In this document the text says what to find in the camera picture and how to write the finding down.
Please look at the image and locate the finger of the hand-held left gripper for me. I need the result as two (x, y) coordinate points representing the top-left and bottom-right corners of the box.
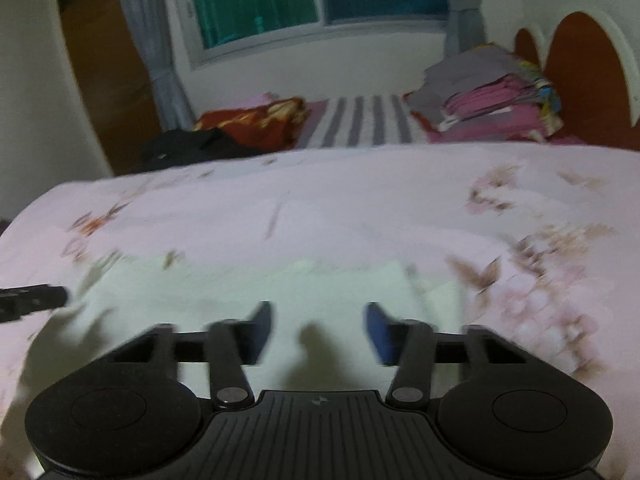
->
(0, 284), (70, 325)

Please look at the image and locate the stack of folded clothes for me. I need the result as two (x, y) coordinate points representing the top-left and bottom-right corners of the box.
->
(404, 44), (567, 145)

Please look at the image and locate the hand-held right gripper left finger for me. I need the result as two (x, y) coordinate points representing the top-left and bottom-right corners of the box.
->
(107, 300), (274, 412)

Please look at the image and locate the grey striped cloth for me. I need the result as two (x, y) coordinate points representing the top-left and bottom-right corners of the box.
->
(294, 93), (432, 150)

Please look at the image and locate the red and white headboard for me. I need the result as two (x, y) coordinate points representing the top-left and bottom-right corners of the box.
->
(514, 9), (640, 152)

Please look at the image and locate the black cloth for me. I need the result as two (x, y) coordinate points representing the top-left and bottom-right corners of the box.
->
(139, 127), (263, 173)

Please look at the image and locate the red floral blanket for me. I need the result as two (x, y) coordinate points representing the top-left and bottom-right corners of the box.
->
(192, 97), (310, 154)

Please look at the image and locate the brown wooden door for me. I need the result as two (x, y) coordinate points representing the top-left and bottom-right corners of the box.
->
(54, 0), (162, 177)

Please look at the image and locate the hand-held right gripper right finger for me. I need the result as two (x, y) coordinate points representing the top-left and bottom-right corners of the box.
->
(364, 302), (532, 412)

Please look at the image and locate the pink floral bed sheet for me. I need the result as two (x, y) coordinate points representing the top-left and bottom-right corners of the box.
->
(0, 142), (640, 480)

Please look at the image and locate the grey curtain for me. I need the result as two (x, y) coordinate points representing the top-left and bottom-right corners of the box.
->
(111, 0), (195, 132)
(439, 0), (489, 57)

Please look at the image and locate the pale green knit sweater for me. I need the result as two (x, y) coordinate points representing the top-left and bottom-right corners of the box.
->
(75, 252), (466, 361)

